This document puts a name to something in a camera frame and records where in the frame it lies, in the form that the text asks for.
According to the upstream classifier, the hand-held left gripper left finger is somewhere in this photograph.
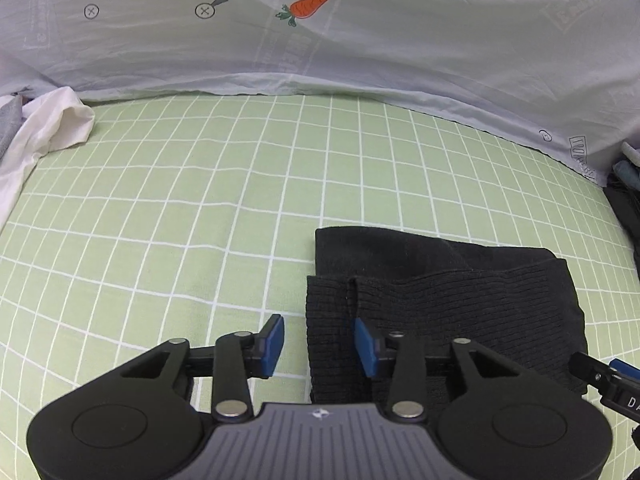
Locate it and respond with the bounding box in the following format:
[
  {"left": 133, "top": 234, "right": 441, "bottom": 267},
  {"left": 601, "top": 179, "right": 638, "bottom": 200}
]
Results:
[{"left": 120, "top": 314, "right": 286, "bottom": 420}]

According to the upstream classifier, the black knit sweater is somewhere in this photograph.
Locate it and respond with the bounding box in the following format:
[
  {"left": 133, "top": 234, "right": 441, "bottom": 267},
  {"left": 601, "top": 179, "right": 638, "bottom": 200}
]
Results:
[{"left": 305, "top": 226, "right": 587, "bottom": 405}]

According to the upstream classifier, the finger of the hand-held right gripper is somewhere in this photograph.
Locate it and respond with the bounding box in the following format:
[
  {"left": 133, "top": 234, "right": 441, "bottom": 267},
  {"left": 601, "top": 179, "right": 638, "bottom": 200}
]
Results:
[
  {"left": 609, "top": 358, "right": 640, "bottom": 381},
  {"left": 568, "top": 351, "right": 618, "bottom": 392}
]

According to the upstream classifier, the grey garment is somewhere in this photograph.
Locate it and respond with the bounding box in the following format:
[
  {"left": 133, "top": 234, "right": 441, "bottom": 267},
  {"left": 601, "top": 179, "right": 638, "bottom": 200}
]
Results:
[{"left": 0, "top": 96, "right": 25, "bottom": 161}]

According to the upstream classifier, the green checked bed sheet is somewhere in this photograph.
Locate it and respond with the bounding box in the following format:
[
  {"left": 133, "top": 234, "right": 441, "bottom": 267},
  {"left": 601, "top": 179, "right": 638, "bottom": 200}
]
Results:
[{"left": 0, "top": 94, "right": 640, "bottom": 480}]

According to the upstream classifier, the grey carrot printed sheet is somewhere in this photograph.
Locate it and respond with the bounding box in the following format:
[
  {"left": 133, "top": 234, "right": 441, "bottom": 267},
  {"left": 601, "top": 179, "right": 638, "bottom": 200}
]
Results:
[{"left": 0, "top": 0, "right": 640, "bottom": 188}]

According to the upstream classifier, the blue denim garment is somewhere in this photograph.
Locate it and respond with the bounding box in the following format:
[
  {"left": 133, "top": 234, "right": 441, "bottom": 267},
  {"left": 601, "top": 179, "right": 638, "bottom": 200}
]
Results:
[{"left": 612, "top": 159, "right": 640, "bottom": 188}]

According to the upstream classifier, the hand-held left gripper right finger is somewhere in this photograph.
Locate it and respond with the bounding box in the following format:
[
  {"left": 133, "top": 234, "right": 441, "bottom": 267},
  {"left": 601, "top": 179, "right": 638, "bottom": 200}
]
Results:
[{"left": 353, "top": 317, "right": 522, "bottom": 420}]

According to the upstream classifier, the white garment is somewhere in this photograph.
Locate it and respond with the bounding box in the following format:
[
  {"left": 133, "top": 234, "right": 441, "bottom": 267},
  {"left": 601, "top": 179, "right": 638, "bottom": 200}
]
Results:
[{"left": 0, "top": 86, "right": 96, "bottom": 231}]

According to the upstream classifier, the black folded garment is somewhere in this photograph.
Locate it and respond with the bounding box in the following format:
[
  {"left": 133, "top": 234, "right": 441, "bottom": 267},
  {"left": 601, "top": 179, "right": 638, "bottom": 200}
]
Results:
[{"left": 602, "top": 185, "right": 640, "bottom": 281}]

